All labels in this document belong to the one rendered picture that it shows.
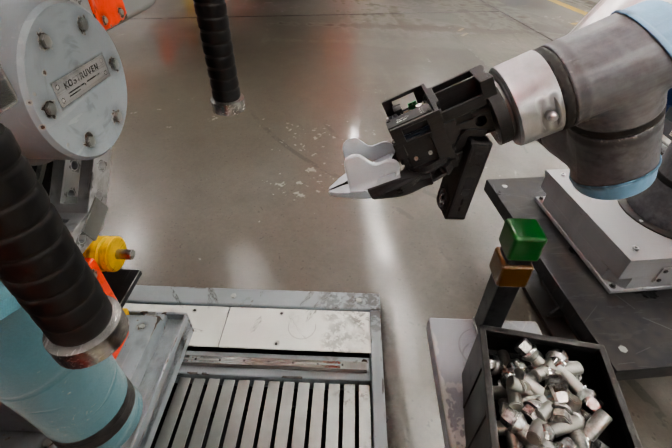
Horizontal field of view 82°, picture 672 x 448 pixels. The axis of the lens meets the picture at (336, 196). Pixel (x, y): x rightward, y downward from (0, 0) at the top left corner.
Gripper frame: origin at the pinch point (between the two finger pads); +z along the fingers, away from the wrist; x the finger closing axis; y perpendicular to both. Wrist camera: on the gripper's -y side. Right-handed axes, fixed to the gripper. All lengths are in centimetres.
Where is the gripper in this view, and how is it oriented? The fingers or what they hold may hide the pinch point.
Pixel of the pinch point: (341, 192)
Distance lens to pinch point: 47.7
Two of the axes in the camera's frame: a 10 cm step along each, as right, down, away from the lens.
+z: -9.0, 3.7, 2.5
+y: -4.4, -7.0, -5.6
